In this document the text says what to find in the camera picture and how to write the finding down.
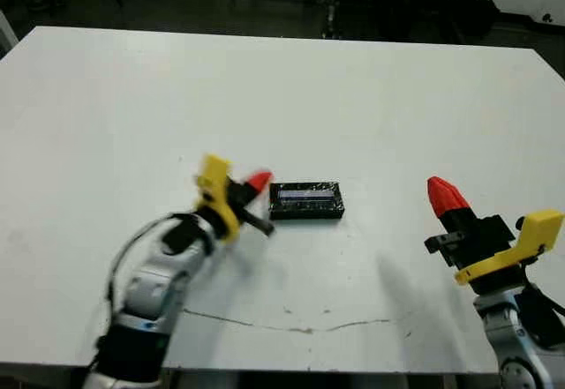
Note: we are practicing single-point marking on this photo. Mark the white furniture leg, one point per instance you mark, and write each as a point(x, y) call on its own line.
point(6, 34)

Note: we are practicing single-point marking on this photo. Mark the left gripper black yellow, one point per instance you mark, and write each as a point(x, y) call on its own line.
point(216, 190)

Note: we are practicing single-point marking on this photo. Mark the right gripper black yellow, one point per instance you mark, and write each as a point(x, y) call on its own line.
point(529, 239)

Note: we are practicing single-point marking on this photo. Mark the small black wall fixture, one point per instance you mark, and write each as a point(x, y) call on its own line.
point(547, 17)

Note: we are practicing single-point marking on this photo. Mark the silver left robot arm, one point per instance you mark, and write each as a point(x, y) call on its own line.
point(154, 283)

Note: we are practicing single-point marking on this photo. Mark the black bag with tools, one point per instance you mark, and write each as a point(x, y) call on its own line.
point(476, 9)

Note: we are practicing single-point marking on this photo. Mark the glossy black box lid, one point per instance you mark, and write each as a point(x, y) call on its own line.
point(306, 201)

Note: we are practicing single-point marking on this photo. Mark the metal stand pole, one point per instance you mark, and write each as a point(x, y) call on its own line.
point(331, 16)

